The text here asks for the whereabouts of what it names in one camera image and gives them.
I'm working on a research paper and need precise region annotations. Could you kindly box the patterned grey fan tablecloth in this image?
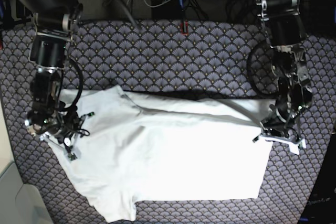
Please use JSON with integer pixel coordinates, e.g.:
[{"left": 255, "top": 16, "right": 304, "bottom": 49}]
[{"left": 1, "top": 20, "right": 335, "bottom": 223}]

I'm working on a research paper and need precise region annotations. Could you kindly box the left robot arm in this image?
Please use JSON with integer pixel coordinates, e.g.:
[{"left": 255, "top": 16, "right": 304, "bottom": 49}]
[{"left": 247, "top": 0, "right": 313, "bottom": 155}]

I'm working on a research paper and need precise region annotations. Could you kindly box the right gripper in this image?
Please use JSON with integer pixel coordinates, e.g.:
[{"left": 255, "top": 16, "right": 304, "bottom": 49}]
[{"left": 25, "top": 110, "right": 94, "bottom": 161}]

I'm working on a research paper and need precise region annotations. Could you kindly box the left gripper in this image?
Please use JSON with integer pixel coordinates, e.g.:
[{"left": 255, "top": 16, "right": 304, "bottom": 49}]
[{"left": 253, "top": 104, "right": 307, "bottom": 155}]

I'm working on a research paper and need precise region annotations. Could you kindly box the black OpenArm base panel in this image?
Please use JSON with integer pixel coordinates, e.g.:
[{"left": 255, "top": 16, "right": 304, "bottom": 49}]
[{"left": 298, "top": 132, "right": 335, "bottom": 223}]

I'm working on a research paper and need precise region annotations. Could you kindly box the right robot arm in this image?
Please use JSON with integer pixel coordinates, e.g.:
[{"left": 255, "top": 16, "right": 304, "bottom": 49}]
[{"left": 19, "top": 0, "right": 94, "bottom": 161}]

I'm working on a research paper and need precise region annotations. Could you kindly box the white T-shirt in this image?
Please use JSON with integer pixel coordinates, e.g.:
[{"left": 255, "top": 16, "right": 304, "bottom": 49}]
[{"left": 51, "top": 86, "right": 272, "bottom": 222}]

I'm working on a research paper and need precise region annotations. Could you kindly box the red clip at table edge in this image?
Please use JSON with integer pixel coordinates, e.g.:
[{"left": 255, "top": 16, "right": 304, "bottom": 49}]
[{"left": 181, "top": 22, "right": 189, "bottom": 36}]

